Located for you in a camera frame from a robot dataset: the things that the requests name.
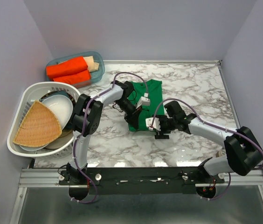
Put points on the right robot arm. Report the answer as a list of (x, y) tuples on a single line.
[(243, 152)]

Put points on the rolled orange t-shirt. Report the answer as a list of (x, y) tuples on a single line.
[(80, 77), (69, 67)]

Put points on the small metal cup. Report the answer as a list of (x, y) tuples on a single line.
[(220, 154)]

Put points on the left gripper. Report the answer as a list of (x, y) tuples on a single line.
[(133, 119)]

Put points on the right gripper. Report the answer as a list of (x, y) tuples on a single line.
[(160, 136)]

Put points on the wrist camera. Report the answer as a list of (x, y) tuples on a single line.
[(157, 123), (143, 101)]

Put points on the dark teal plate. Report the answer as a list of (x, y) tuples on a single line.
[(69, 125)]

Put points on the white plastic basket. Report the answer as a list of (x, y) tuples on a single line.
[(32, 93)]

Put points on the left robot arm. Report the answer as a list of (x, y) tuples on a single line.
[(86, 117)]

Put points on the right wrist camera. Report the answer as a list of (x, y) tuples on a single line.
[(157, 123)]

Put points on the aluminium rail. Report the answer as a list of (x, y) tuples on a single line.
[(49, 177)]

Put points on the upper rolled orange t-shirt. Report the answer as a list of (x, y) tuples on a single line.
[(69, 67)]

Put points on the wicker fan-shaped tray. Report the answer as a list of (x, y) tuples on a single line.
[(38, 128)]

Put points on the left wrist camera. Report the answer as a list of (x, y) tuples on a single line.
[(143, 101)]

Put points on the white bowl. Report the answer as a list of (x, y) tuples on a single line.
[(61, 106)]

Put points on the beige plate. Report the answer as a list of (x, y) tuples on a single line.
[(66, 136)]

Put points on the lower rolled orange t-shirt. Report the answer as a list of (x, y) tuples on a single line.
[(80, 77)]

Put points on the black mounting base plate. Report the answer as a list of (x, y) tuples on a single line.
[(138, 181)]

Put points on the rolled beige t-shirt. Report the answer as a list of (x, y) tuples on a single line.
[(92, 65)]

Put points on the blue plastic bin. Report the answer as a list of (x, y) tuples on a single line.
[(96, 76)]

